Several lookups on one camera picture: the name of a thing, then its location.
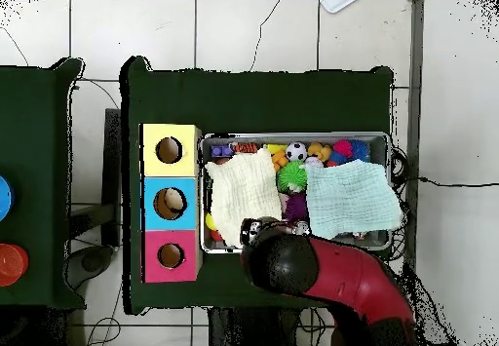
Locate orange plush toy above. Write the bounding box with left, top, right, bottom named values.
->
left=306, top=141, right=333, bottom=163

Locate mint waffle cloth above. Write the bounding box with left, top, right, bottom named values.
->
left=304, top=159, right=403, bottom=241

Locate grey metal rail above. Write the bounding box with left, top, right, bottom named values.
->
left=401, top=0, right=426, bottom=346

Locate green covered side table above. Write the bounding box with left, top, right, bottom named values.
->
left=0, top=58, right=86, bottom=310

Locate green spiky ball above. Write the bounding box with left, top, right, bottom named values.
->
left=275, top=160, right=309, bottom=194

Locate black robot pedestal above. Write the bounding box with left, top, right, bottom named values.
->
left=208, top=306, right=301, bottom=346

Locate white flat object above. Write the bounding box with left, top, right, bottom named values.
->
left=318, top=0, right=362, bottom=15

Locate tiger striped plush toy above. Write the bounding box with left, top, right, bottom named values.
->
left=232, top=141, right=259, bottom=155

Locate small soccer ball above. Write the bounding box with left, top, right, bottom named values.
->
left=285, top=141, right=308, bottom=163

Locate purple spiky ball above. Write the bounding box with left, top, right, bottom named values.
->
left=282, top=192, right=310, bottom=224

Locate blue spiky ball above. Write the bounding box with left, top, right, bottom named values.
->
left=348, top=138, right=371, bottom=163

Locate wire mesh bin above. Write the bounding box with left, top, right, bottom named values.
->
left=199, top=131, right=393, bottom=254

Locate red cup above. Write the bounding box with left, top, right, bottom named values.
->
left=0, top=243, right=30, bottom=288

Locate dark green table cloth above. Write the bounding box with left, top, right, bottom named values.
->
left=121, top=56, right=395, bottom=315

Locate blue cup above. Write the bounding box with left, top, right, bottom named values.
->
left=0, top=174, right=16, bottom=222

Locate cream waffle cloth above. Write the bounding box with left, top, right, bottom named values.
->
left=204, top=147, right=284, bottom=248

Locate wooden box with three holes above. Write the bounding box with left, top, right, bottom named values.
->
left=138, top=123, right=204, bottom=284

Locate pink spiky ball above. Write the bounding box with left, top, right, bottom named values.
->
left=331, top=138, right=354, bottom=159

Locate black floor cable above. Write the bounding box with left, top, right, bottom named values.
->
left=418, top=176, right=499, bottom=188

